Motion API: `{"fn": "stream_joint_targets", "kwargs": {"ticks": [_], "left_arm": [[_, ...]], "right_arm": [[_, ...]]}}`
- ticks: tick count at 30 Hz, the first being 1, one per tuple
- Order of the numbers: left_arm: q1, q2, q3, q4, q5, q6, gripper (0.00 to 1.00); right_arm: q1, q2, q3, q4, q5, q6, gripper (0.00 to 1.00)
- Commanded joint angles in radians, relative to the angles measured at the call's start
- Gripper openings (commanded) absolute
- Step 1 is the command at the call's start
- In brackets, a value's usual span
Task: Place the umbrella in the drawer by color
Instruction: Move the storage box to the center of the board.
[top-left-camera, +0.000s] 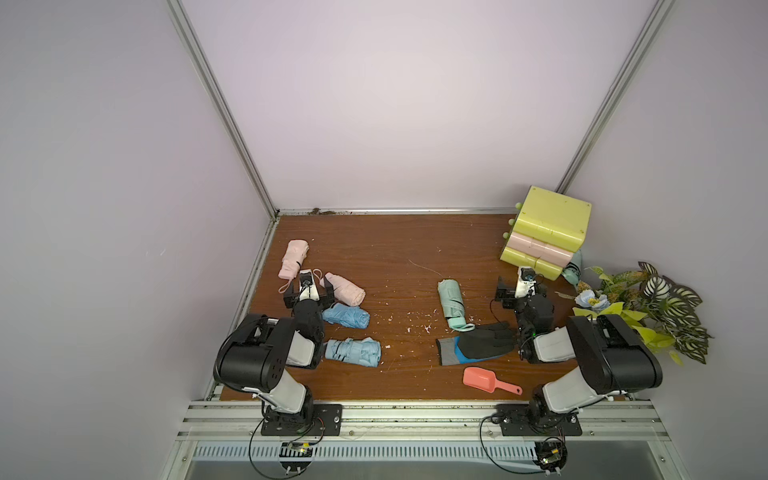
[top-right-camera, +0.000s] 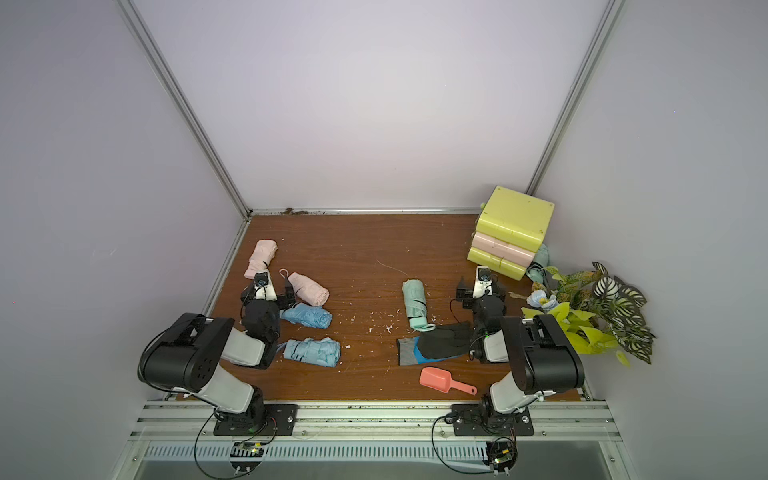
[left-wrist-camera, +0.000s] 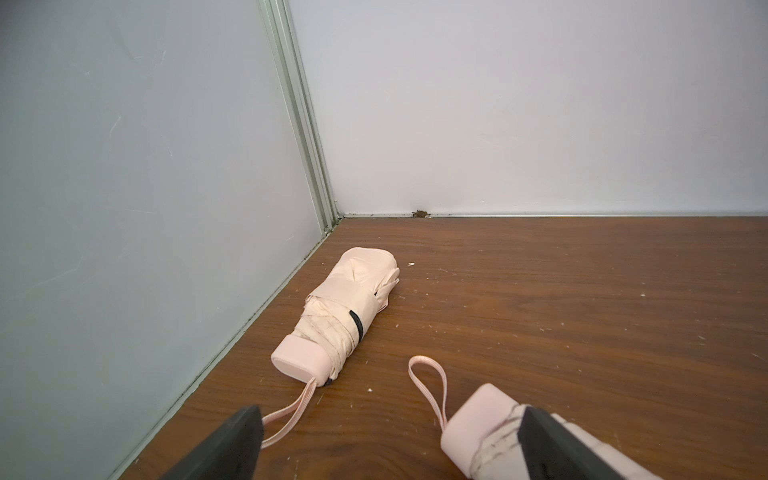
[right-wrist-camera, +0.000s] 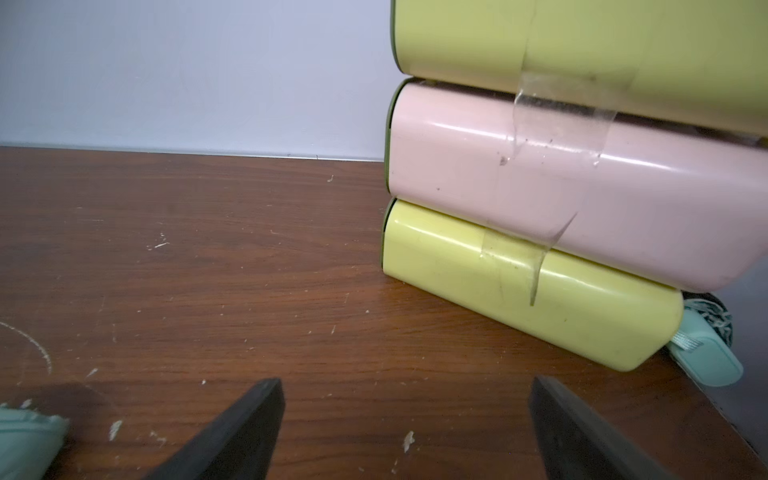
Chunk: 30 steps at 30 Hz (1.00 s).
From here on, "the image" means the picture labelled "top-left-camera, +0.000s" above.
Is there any pink plastic scoop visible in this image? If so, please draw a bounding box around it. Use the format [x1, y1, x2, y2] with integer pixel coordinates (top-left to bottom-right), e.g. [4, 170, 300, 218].
[462, 367, 523, 396]

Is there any aluminium front rail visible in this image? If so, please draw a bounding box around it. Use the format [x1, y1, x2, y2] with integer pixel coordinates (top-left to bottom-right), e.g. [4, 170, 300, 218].
[160, 400, 689, 479]

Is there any right electronics board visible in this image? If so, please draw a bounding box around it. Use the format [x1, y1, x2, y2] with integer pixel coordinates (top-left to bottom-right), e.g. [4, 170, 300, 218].
[534, 437, 568, 475]

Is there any left electronics board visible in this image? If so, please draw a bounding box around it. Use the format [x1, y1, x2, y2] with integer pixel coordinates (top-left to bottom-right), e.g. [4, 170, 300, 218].
[278, 442, 315, 478]

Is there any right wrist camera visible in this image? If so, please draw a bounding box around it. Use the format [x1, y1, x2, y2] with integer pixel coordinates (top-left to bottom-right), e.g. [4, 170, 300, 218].
[515, 267, 537, 299]

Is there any mint green umbrella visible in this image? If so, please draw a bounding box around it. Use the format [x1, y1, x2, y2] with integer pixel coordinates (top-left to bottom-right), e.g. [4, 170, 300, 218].
[437, 279, 475, 332]
[561, 250, 583, 287]

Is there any light blue umbrella lower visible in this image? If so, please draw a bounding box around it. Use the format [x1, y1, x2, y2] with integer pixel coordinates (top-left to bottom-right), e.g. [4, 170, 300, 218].
[325, 338, 382, 368]

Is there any light blue umbrella upper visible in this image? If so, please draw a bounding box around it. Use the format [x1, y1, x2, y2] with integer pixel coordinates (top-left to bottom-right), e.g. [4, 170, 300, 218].
[322, 303, 370, 329]

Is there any black and blue work glove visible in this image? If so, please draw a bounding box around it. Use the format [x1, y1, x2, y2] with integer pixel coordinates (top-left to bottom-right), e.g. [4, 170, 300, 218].
[436, 322, 518, 366]

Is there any pink umbrella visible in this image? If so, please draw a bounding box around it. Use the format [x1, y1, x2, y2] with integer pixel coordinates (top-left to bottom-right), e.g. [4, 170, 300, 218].
[321, 272, 366, 307]
[278, 239, 309, 293]

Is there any pink umbrella far left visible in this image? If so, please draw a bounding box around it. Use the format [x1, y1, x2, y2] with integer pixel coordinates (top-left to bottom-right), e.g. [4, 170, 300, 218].
[278, 239, 309, 293]

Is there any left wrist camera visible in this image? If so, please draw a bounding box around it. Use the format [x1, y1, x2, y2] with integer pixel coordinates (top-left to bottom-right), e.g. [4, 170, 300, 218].
[298, 269, 319, 301]

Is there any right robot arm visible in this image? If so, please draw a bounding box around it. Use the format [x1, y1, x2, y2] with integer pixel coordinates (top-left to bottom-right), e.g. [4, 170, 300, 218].
[494, 278, 663, 423]

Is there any artificial potted plant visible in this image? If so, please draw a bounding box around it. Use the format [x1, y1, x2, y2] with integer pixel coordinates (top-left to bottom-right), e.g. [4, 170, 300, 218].
[569, 261, 713, 365]

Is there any electronics board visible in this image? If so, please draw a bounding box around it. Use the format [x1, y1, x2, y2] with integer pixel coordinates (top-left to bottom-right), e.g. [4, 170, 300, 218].
[278, 442, 315, 478]
[534, 437, 568, 475]

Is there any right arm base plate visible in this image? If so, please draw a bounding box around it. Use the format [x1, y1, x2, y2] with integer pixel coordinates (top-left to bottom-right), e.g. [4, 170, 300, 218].
[491, 403, 583, 437]

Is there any light blue umbrella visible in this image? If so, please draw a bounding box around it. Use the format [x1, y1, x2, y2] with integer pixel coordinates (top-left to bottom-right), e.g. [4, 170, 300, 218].
[325, 338, 382, 368]
[322, 303, 370, 329]

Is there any pink umbrella near centre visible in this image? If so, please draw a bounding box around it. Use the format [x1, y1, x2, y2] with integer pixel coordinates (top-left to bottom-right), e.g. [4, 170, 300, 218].
[321, 272, 366, 307]

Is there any yellow-green drawer cabinet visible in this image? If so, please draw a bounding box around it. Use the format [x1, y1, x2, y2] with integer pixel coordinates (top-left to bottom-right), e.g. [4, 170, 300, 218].
[500, 186, 592, 280]

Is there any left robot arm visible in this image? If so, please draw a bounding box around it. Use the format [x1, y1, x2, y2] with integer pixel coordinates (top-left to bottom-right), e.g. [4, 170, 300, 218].
[213, 270, 335, 424]

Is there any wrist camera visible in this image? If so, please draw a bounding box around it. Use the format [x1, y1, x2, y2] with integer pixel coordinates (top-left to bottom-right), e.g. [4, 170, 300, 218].
[515, 267, 537, 299]
[298, 269, 319, 301]

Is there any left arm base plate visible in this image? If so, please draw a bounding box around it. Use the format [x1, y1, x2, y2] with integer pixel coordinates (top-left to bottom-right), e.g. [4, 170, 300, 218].
[260, 404, 343, 437]

